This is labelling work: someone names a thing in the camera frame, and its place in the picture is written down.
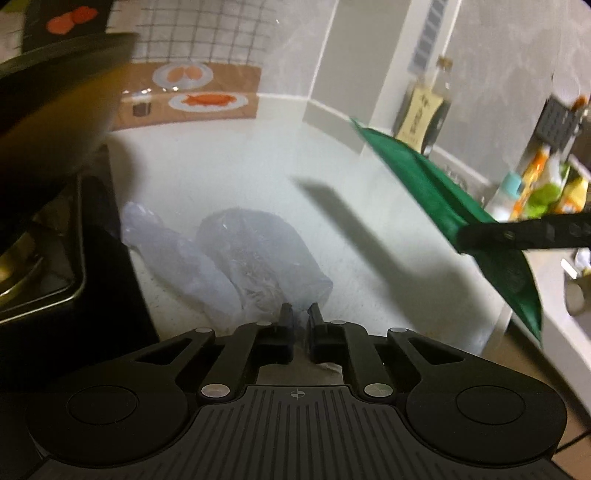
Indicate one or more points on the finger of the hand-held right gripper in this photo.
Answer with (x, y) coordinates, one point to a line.
(531, 233)

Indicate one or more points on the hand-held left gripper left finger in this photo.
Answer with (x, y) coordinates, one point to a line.
(287, 325)

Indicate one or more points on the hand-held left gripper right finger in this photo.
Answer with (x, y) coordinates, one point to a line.
(315, 325)

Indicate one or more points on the clear plastic bag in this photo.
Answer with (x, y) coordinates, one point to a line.
(263, 258)

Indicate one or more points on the long green printed packet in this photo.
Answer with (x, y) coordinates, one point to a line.
(415, 180)

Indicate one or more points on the translucent white plastic bag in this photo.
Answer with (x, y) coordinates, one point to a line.
(166, 244)

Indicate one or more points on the green leafy vegetable bag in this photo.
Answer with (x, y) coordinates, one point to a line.
(545, 201)

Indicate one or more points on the salt shaker with teal cap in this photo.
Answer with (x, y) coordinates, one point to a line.
(505, 194)

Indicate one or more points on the orange bottle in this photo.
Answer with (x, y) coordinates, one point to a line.
(535, 180)

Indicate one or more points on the yellow bottle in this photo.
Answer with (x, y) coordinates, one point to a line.
(575, 196)

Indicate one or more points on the steel sink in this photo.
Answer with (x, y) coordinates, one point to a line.
(579, 290)

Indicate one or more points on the dark oil bottle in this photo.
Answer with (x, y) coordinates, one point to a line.
(425, 115)

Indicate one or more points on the black gas stove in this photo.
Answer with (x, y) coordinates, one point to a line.
(111, 286)

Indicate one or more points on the metal burner pan support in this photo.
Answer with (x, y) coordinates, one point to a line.
(46, 286)

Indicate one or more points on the black wok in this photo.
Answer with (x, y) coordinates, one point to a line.
(60, 101)

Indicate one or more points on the grey wall utensil holder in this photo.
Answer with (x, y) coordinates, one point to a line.
(561, 120)

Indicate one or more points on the grey strip wall sticker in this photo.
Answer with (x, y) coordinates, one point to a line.
(427, 37)

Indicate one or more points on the cartoon wall sticker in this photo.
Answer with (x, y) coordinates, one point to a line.
(194, 69)

